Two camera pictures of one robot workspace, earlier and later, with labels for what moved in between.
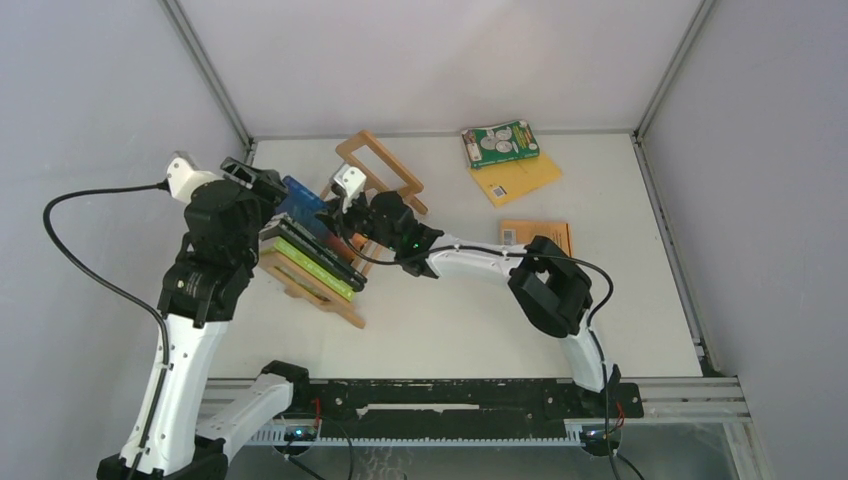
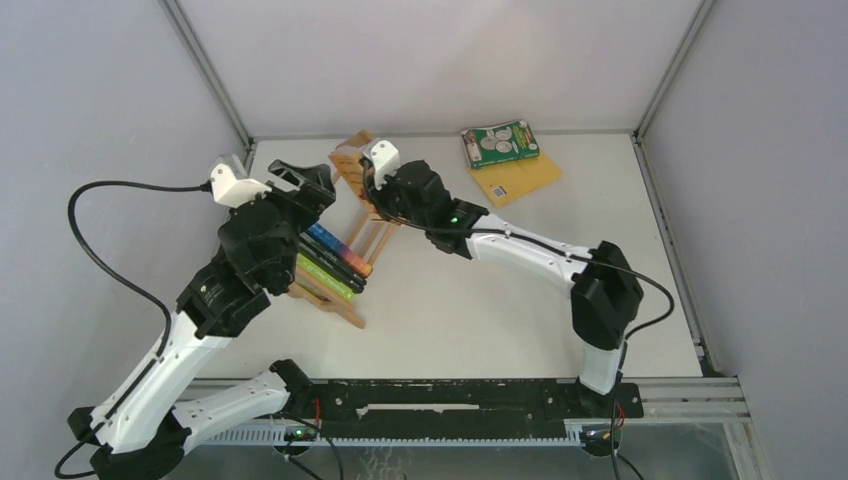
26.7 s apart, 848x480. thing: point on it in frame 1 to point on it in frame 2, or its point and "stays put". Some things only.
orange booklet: [522, 232] to [347, 157]
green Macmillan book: [499, 143] stays put
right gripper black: [333, 214] to [379, 195]
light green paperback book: [314, 269] stays put
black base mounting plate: [428, 409] stays put
